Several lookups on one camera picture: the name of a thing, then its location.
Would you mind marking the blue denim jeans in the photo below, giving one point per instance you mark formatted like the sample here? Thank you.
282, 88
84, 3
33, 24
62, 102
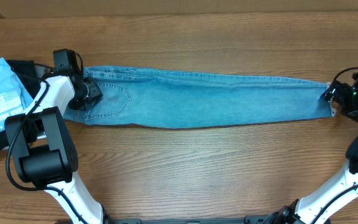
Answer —
178, 99

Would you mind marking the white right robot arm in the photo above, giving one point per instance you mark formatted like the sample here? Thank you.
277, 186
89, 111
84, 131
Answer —
342, 187

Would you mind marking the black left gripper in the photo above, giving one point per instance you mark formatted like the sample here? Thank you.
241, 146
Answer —
94, 93

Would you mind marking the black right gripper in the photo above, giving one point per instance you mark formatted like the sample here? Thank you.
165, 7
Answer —
334, 94

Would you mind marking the black folded garment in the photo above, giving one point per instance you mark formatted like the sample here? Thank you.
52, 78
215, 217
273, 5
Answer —
25, 70

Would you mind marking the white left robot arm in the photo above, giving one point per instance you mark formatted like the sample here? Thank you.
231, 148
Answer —
42, 155

